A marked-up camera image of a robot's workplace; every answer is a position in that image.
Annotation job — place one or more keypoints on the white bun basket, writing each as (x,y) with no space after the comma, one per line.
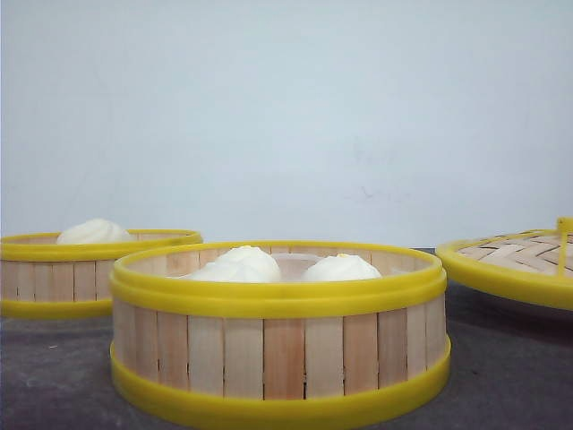
(341,267)
(94,231)
(243,264)

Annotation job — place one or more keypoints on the left white bun front basket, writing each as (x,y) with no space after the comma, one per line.
(243,264)

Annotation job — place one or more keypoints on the woven bamboo steamer lid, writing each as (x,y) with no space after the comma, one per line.
(532,267)

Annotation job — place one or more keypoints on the right white bun front basket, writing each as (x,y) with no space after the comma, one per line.
(341,267)

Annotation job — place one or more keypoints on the bamboo steamer basket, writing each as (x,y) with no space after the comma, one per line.
(41,279)
(288,355)

